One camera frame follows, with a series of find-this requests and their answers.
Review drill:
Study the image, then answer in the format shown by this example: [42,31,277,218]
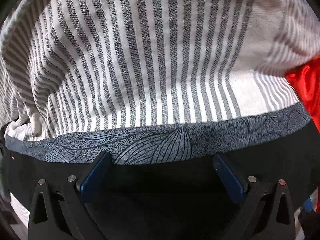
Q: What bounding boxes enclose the grey striped duvet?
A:
[1,0,319,140]

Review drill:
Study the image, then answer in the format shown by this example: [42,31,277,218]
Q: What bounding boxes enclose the white grey striped bedsheet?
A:
[10,193,30,228]

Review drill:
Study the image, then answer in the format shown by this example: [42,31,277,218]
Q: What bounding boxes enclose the red embroidered cushion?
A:
[285,57,320,131]

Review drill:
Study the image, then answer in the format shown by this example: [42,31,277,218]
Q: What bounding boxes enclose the black pants blue patterned stripe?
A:
[1,103,319,239]

